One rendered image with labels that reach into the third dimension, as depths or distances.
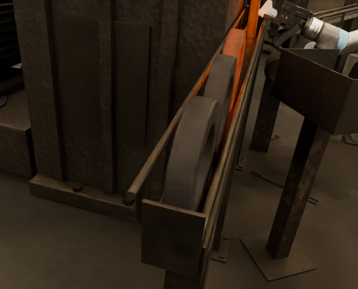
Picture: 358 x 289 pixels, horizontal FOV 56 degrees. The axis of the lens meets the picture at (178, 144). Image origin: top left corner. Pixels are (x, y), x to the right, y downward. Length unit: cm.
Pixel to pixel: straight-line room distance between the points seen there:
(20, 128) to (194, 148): 121
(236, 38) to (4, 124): 111
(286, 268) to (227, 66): 89
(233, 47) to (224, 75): 17
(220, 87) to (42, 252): 94
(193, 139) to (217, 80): 18
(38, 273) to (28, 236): 18
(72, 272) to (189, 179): 89
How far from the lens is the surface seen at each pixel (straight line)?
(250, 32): 135
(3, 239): 137
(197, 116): 38
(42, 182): 148
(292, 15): 137
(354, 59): 215
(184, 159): 36
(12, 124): 156
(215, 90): 52
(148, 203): 38
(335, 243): 149
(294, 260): 133
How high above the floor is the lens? 91
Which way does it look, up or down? 29 degrees down
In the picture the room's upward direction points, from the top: 6 degrees clockwise
